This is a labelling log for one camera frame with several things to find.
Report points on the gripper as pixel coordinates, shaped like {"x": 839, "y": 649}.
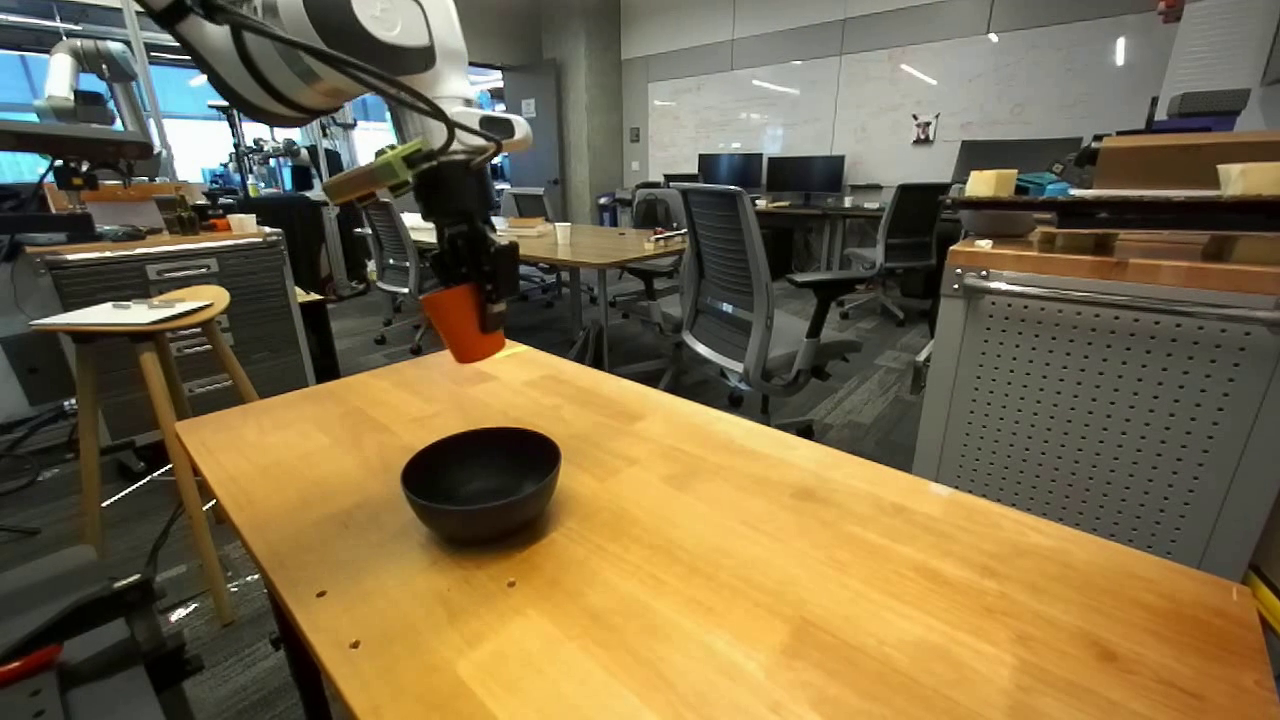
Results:
{"x": 455, "y": 195}

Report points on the orange cup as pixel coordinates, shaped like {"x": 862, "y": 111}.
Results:
{"x": 462, "y": 325}

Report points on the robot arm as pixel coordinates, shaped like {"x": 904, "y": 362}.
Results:
{"x": 300, "y": 60}

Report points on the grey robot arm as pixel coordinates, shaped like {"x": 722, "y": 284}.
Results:
{"x": 85, "y": 70}

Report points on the white paper cup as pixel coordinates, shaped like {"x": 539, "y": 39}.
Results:
{"x": 563, "y": 234}

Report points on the black bowl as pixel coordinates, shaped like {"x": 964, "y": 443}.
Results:
{"x": 480, "y": 490}

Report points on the mesh office chair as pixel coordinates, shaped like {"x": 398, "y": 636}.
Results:
{"x": 395, "y": 260}

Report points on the wooden meeting table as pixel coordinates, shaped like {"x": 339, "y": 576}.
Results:
{"x": 600, "y": 245}

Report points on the grey door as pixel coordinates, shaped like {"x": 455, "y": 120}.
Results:
{"x": 535, "y": 150}

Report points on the grey drawer cabinet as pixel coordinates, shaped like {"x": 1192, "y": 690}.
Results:
{"x": 240, "y": 320}

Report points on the grey office chair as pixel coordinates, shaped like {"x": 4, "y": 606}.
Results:
{"x": 730, "y": 290}

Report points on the row of monitors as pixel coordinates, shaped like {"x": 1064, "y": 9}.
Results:
{"x": 770, "y": 172}

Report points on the wooden stool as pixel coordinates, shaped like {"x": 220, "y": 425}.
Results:
{"x": 150, "y": 345}

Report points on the white board sheet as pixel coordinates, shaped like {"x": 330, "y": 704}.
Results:
{"x": 120, "y": 313}

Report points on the black office chair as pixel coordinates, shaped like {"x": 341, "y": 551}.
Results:
{"x": 905, "y": 235}

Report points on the dog picture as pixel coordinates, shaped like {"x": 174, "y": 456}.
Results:
{"x": 924, "y": 128}

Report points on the yellow foam block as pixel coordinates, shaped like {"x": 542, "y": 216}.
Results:
{"x": 991, "y": 183}
{"x": 1250, "y": 178}

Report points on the whiteboard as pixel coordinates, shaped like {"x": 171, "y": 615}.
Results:
{"x": 1000, "y": 100}

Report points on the teal box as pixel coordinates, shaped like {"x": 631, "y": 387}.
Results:
{"x": 1042, "y": 184}

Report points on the grey perforated cabinet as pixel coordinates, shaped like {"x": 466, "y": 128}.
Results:
{"x": 1090, "y": 420}

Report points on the cardboard box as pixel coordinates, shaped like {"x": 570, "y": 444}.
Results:
{"x": 1180, "y": 160}

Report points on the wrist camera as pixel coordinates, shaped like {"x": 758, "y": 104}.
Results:
{"x": 375, "y": 175}

